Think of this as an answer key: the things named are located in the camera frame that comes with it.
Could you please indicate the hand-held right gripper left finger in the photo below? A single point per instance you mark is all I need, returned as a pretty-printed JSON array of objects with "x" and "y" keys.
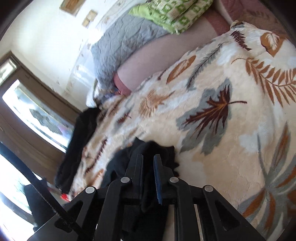
[{"x": 140, "y": 169}]

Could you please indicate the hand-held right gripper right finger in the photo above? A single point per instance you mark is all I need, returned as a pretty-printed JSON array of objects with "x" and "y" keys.
[{"x": 158, "y": 178}]

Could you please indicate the black pants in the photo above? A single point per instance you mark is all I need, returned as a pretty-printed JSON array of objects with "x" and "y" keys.
[{"x": 150, "y": 148}]

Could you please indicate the small red object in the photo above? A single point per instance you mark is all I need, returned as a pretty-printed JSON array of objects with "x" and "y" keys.
[{"x": 65, "y": 197}]

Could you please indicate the dark cloth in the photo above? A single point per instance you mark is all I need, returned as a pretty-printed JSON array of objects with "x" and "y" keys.
[{"x": 78, "y": 143}]

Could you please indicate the white cloth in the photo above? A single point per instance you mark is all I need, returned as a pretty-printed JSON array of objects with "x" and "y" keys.
[{"x": 92, "y": 97}]

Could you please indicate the wooden stained glass door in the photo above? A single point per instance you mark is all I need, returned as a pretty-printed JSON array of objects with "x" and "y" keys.
[{"x": 27, "y": 120}]

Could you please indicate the leaf print fleece blanket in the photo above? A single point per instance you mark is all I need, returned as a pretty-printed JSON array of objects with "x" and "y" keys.
[{"x": 231, "y": 127}]

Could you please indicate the grey quilted blanket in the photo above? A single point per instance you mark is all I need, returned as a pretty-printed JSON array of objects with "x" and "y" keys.
[{"x": 124, "y": 46}]

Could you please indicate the green patterned quilt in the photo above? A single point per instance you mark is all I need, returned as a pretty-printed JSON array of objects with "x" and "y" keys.
[{"x": 175, "y": 14}]

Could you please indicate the small wall frame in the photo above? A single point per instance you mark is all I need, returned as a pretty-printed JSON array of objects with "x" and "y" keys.
[{"x": 69, "y": 3}]

